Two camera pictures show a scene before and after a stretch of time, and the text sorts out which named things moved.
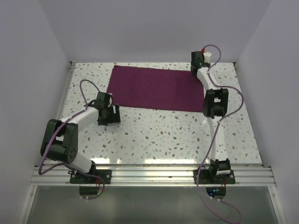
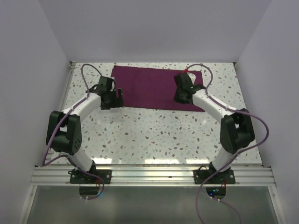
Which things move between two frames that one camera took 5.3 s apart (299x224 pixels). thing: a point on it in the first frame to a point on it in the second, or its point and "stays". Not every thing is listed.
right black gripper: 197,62 to 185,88
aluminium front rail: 156,176 stays
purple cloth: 161,88 stays
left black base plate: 75,178 stays
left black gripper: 115,118 to 117,102
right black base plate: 210,177 stays
